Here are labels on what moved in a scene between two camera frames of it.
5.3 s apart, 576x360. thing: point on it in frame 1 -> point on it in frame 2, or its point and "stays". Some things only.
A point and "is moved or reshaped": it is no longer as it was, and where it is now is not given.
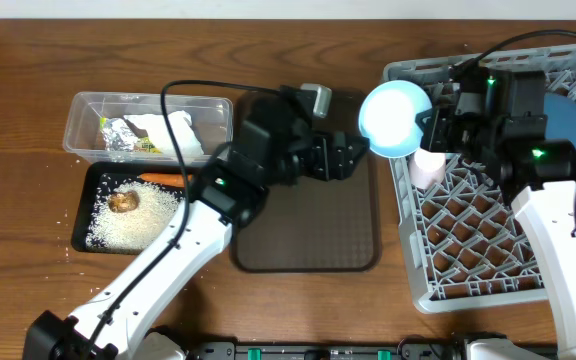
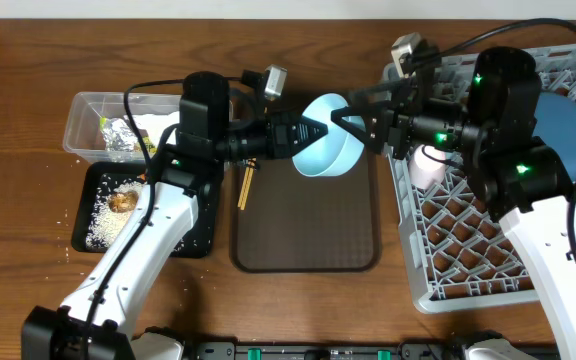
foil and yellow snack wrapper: (120, 135) stays
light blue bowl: (387, 114) is moved or reshaped
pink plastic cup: (425, 167) stays
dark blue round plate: (565, 121) stays
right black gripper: (448, 132) -> (394, 130)
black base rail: (328, 350) stays
